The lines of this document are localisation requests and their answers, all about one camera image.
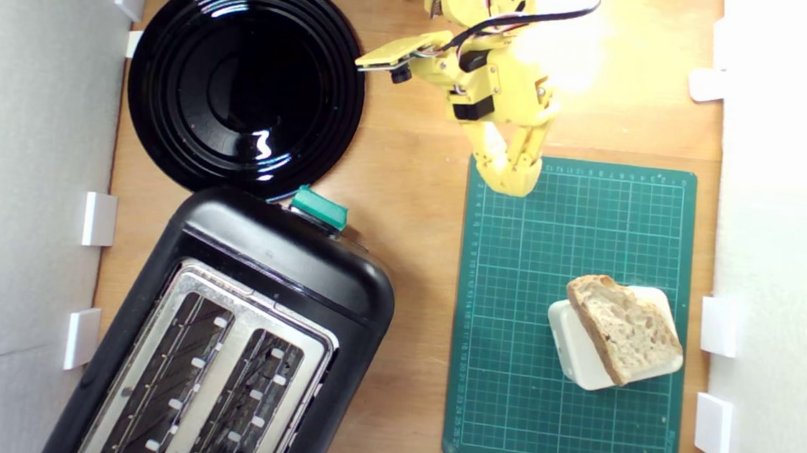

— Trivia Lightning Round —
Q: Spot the brown bread slice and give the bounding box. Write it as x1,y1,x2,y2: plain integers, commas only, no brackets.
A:
559,272,689,391

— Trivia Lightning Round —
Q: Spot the black plate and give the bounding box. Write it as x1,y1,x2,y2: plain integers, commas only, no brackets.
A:
119,0,373,207

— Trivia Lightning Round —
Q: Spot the white block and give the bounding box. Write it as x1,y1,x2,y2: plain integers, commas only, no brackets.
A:
541,279,689,399

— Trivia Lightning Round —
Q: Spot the green toaster lever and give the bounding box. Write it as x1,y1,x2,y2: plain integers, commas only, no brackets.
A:
287,183,351,233

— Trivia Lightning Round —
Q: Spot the black two-slot toaster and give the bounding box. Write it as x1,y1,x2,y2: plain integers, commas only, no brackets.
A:
40,172,404,453

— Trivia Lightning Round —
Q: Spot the green cutting mat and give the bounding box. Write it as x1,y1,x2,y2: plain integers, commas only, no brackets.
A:
441,148,701,453

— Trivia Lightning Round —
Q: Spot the yellow wrist camera mount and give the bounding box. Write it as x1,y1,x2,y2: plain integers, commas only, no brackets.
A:
354,25,455,88

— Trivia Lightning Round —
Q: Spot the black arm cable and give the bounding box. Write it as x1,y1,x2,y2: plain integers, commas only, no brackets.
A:
439,0,602,64

